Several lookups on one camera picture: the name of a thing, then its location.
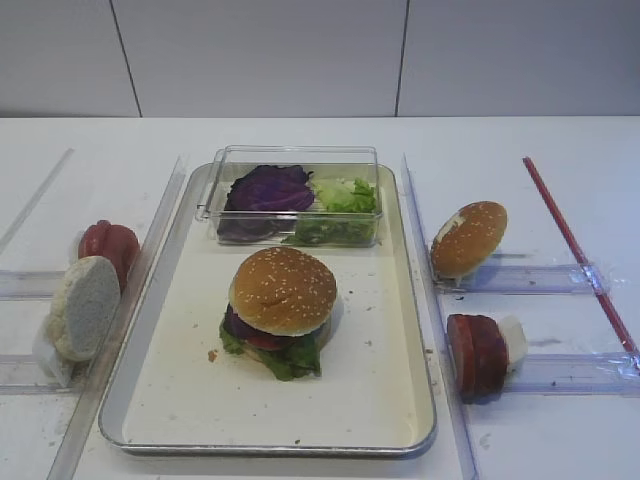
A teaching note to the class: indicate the clear rail of tray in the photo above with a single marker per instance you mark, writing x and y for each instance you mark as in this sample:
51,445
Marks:
463,443
71,447

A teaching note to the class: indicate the clear track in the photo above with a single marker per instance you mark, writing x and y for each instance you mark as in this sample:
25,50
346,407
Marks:
21,375
576,374
29,285
529,280

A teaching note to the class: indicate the stack of tomato slices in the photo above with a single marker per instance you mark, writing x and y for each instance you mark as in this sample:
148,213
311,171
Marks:
115,242

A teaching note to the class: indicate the metal baking tray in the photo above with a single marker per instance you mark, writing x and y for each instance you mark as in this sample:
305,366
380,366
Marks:
373,397

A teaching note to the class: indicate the pale bun halves left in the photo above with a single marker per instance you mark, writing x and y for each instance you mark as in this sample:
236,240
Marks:
83,307

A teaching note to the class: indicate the green lettuce leaf on burger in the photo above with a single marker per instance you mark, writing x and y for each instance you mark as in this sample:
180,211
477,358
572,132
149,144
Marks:
298,360

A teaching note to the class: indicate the tomato slice on burger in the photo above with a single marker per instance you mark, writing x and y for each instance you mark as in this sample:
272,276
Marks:
270,342

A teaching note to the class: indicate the clear track left upper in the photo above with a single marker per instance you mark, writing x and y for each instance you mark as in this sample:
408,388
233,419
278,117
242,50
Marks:
29,285

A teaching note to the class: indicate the sesame top bun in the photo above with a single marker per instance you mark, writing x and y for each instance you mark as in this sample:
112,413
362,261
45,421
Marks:
283,291

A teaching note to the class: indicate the clear far left rail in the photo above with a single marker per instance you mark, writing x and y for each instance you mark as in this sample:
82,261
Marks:
33,201

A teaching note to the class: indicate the clear plastic container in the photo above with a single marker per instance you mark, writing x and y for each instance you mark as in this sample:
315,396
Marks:
321,162

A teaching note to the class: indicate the clear rail right of tray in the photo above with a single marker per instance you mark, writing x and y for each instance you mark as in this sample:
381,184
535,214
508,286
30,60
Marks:
463,443

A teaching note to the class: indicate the clear track right lower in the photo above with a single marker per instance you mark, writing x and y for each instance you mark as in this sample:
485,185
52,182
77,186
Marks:
576,374

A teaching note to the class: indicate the sesame bun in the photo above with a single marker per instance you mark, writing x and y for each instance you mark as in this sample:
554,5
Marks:
283,291
467,239

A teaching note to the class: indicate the clear track left lower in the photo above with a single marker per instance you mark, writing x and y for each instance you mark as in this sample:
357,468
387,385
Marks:
21,375

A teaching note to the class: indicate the red plastic rail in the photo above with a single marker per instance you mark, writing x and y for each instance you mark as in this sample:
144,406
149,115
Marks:
603,298

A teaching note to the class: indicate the green lettuce in container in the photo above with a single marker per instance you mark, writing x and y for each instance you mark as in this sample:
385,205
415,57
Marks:
347,215

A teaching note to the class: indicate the white pusher block left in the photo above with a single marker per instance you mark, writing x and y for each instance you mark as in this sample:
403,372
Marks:
50,361

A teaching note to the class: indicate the clear rail left of tray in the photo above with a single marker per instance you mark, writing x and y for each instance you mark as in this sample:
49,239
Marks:
71,447

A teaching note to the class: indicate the purple cabbage in container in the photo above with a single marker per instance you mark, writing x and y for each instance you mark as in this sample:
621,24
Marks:
266,188

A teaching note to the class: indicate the stack of meat patties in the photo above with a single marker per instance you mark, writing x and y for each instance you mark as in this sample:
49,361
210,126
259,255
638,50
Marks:
480,355

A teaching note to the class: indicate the clear track right upper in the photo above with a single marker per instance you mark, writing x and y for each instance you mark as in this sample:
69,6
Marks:
529,280

